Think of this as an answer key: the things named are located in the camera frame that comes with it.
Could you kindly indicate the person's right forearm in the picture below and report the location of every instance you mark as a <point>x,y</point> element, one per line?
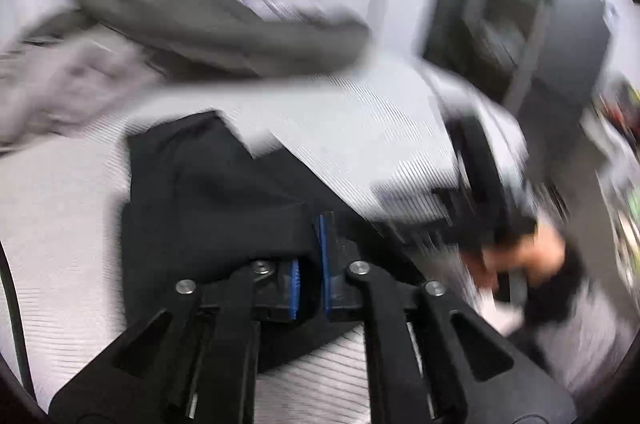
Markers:
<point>555,289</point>

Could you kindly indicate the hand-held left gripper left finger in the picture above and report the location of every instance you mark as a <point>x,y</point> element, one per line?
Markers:
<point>295,285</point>

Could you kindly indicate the light grey duvet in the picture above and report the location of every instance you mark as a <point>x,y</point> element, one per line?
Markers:
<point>65,78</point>

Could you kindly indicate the person's right hand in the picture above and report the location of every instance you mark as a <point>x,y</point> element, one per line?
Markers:
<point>525,259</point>

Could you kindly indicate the dark grey blanket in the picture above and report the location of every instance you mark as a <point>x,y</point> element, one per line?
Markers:
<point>225,33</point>

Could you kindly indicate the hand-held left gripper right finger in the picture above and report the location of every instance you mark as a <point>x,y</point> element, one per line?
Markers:
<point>325,254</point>

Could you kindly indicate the black pants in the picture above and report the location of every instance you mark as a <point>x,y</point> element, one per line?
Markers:
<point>200,184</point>

